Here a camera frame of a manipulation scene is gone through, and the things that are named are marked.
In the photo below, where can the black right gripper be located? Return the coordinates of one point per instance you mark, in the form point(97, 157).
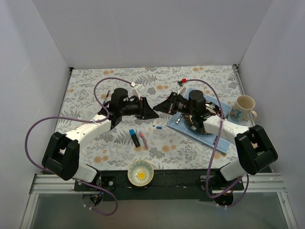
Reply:
point(171, 103)

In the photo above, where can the aluminium frame rail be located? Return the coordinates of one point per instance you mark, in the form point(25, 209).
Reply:
point(52, 204)

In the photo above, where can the cream painted mug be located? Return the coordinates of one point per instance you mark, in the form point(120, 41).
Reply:
point(243, 109)

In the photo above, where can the black blue highlighter pen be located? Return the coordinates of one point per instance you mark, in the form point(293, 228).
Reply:
point(134, 138)

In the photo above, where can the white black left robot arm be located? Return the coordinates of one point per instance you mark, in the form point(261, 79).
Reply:
point(62, 156)

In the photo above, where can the striped rim cream plate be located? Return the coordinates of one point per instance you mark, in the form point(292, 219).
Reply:
point(196, 118)

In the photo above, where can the purple black pen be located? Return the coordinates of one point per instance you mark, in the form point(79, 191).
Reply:
point(106, 97)

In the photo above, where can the pink marker pen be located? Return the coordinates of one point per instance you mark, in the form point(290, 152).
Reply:
point(144, 141)

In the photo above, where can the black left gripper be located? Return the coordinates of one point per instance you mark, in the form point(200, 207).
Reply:
point(142, 108)

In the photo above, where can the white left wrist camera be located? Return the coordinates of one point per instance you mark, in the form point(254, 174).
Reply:
point(136, 89)

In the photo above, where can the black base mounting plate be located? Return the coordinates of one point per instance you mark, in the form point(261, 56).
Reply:
point(166, 184)

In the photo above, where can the yellow centre patterned bowl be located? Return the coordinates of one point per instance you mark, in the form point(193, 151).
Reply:
point(140, 173)

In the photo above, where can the floral patterned tablecloth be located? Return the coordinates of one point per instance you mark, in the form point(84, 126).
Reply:
point(168, 148)

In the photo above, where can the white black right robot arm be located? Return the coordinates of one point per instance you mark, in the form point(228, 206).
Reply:
point(254, 148)

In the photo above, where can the light blue checkered napkin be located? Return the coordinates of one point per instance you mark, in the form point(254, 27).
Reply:
point(182, 127)

